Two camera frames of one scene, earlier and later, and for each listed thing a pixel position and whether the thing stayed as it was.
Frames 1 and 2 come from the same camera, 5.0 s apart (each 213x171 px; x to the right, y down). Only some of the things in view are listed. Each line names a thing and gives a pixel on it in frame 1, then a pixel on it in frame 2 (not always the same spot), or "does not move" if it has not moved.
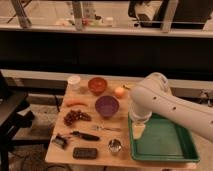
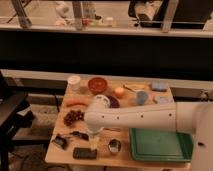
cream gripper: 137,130 to 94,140
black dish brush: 61,141 does not move
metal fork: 98,127 does not move
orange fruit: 119,92 does not move
